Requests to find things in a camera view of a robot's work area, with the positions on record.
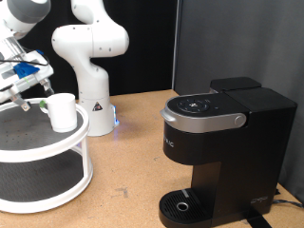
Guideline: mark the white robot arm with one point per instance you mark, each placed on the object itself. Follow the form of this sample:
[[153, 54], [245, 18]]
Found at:
[[91, 41]]

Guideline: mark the black curtain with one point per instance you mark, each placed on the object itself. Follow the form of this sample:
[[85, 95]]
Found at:
[[148, 47]]

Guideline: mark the black keurig coffee machine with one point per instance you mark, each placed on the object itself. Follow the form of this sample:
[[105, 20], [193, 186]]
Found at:
[[247, 152]]

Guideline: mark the white two-tier turntable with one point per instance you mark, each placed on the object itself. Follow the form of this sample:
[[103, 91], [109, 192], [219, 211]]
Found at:
[[34, 148]]

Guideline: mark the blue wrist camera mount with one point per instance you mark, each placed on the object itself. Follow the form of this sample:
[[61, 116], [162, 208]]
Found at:
[[25, 69]]

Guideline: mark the black drip tray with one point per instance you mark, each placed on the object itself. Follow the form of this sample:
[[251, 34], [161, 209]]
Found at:
[[182, 209]]

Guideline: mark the grey partition panel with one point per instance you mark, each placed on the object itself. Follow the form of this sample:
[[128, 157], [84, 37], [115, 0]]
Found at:
[[278, 38]]

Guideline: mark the small green marker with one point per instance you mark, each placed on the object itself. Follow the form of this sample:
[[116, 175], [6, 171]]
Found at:
[[42, 104]]

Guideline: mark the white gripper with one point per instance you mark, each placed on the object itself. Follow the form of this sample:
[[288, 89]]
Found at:
[[9, 84]]

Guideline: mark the white mug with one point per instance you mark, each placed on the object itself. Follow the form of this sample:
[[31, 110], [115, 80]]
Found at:
[[63, 114]]

